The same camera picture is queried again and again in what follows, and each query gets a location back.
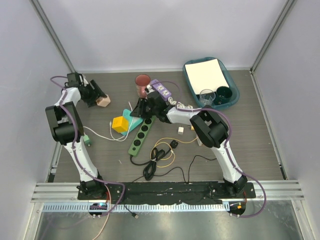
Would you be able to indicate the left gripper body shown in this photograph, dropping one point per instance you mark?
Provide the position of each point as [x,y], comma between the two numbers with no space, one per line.
[90,95]

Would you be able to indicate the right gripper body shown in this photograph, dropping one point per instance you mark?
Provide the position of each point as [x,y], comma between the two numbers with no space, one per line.
[153,112]

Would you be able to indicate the pink cube socket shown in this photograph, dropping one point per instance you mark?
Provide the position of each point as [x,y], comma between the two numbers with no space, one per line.
[103,101]

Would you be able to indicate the green power strip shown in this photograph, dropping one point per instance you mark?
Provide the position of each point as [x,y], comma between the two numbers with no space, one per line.
[141,136]

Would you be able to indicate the teal triangular base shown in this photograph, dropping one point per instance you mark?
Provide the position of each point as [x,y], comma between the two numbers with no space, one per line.
[129,122]

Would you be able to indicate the purple power strip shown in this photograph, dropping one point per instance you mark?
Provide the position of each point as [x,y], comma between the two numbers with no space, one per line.
[161,89]

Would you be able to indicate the small white usb charger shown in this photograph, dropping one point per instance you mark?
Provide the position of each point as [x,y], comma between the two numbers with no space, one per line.
[180,130]

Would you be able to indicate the green small charger plug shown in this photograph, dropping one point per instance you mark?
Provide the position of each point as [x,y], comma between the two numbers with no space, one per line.
[87,141]

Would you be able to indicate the white cube adapter plug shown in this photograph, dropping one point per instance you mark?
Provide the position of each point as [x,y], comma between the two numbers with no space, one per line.
[199,141]

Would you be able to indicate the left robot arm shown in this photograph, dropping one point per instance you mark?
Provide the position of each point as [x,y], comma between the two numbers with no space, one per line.
[67,129]

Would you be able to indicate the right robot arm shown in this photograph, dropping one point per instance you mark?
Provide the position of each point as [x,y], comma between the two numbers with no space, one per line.
[211,127]

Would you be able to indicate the black round plug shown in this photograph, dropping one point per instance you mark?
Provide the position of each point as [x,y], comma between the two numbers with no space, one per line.
[173,144]

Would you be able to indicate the pink mug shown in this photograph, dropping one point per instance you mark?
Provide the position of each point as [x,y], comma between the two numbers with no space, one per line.
[141,82]

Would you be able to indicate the clear plastic cup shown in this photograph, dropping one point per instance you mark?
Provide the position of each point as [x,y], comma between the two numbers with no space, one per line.
[207,97]

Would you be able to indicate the white paper sheet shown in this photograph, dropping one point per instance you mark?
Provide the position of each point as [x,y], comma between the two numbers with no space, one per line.
[206,75]

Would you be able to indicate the dark green cup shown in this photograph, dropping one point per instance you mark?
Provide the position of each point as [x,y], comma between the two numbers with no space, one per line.
[223,95]

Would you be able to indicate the teal plastic tray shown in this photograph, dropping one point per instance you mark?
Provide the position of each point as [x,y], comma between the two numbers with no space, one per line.
[235,92]

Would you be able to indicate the black mounting plate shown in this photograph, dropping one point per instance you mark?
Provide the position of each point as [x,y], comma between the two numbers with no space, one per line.
[165,192]

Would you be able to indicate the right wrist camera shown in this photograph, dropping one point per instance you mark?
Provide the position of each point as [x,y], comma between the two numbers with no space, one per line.
[149,89]

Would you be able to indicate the slotted cable duct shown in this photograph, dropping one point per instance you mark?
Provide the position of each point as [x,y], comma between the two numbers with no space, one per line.
[95,207]

